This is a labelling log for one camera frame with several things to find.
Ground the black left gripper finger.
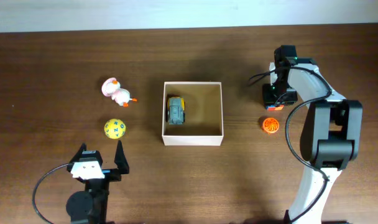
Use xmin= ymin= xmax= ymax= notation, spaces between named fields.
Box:
xmin=67 ymin=143 xmax=86 ymax=170
xmin=114 ymin=140 xmax=129 ymax=174

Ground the colourful puzzle cube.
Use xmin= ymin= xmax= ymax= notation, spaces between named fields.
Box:
xmin=266 ymin=105 xmax=284 ymax=111

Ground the yellow grey toy truck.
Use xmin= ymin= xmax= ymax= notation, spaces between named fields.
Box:
xmin=167 ymin=96 xmax=185 ymax=125

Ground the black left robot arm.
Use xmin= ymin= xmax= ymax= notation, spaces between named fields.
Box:
xmin=66 ymin=141 xmax=129 ymax=224

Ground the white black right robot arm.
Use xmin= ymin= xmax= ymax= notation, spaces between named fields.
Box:
xmin=262 ymin=45 xmax=363 ymax=223

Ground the orange ridged disc toy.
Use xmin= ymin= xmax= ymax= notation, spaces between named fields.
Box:
xmin=262 ymin=117 xmax=280 ymax=134

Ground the yellow ball with blue letters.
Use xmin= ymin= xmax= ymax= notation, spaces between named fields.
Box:
xmin=104 ymin=119 xmax=126 ymax=139

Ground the pink white duck toy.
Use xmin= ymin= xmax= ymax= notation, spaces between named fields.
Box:
xmin=101 ymin=78 xmax=137 ymax=107

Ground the white cardboard box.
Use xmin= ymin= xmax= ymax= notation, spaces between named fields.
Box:
xmin=162 ymin=82 xmax=224 ymax=146

